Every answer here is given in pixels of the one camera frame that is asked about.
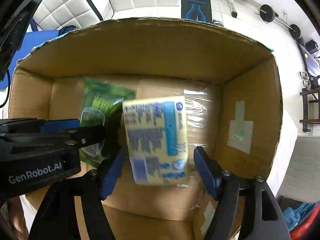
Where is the green snack bag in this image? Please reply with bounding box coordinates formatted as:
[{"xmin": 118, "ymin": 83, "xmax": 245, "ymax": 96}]
[{"xmin": 79, "ymin": 77, "xmax": 136, "ymax": 168}]

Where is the yellow blue tissue pack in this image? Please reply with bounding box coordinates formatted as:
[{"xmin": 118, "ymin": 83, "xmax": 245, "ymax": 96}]
[{"xmin": 122, "ymin": 95, "xmax": 189, "ymax": 186}]

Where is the dark blue cloth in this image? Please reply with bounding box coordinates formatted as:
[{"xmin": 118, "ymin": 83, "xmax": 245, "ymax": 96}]
[{"xmin": 58, "ymin": 25, "xmax": 77, "ymax": 36}]

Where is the blue foam mat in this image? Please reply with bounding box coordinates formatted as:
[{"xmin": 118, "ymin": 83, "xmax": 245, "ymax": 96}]
[{"xmin": 8, "ymin": 30, "xmax": 59, "ymax": 81}]

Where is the left white quilted chair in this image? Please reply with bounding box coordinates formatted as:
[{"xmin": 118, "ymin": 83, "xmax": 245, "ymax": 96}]
[{"xmin": 33, "ymin": 0, "xmax": 103, "ymax": 30}]

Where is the wooden side table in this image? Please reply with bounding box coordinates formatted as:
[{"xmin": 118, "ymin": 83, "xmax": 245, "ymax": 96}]
[{"xmin": 299, "ymin": 88, "xmax": 319, "ymax": 133}]

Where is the cardboard box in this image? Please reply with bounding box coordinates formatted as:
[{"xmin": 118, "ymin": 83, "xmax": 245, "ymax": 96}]
[{"xmin": 8, "ymin": 17, "xmax": 283, "ymax": 240}]

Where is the black speaker box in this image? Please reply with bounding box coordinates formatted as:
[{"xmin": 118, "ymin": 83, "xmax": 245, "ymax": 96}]
[{"xmin": 305, "ymin": 40, "xmax": 319, "ymax": 54}]

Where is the small barbell on floor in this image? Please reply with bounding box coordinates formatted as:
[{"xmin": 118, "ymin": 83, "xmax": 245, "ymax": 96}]
[{"xmin": 259, "ymin": 4, "xmax": 301, "ymax": 40}]

